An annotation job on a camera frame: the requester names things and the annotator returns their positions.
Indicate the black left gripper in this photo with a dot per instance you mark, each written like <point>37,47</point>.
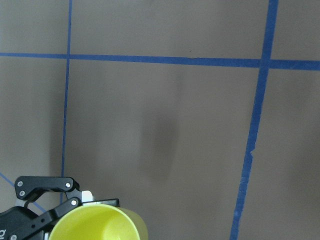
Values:
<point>28,189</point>

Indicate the yellow plastic cup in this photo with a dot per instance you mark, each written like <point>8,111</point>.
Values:
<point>100,222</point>

